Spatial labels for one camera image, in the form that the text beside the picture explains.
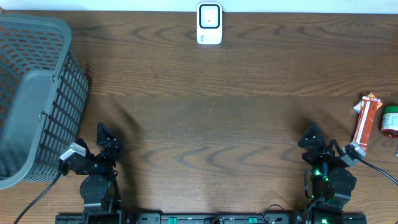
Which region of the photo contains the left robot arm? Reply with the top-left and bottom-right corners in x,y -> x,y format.
58,123 -> 127,223

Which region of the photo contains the left black cable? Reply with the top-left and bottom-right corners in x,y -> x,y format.
12,169 -> 65,224

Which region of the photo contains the orange white small box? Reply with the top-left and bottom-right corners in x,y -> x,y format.
353,93 -> 376,114

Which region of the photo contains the green lid white jar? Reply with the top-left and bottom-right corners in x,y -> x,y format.
380,106 -> 398,138

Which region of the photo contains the grey plastic basket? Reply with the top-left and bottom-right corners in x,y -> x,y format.
1,14 -> 89,189

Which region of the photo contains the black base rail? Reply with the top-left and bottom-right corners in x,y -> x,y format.
55,213 -> 367,224

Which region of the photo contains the white barcode scanner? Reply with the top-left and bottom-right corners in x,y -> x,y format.
197,2 -> 223,45

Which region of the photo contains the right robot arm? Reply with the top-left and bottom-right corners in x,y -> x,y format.
293,123 -> 356,223

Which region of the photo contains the orange snack bar wrapper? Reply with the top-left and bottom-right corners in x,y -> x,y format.
353,95 -> 382,151

